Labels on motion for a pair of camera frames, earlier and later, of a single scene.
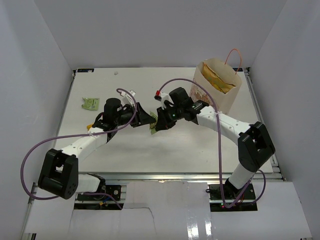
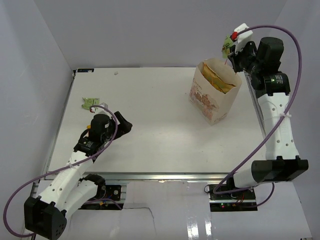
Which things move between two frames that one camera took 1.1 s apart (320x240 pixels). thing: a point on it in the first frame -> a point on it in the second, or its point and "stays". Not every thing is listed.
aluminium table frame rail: (134, 177) stays
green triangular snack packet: (152, 126) -> (225, 50)
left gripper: (141, 117) -> (124, 126)
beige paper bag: (204, 91) stays
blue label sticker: (85, 70) stays
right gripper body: (177, 112) -> (245, 59)
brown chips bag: (215, 80) stays
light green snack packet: (92, 103) stays
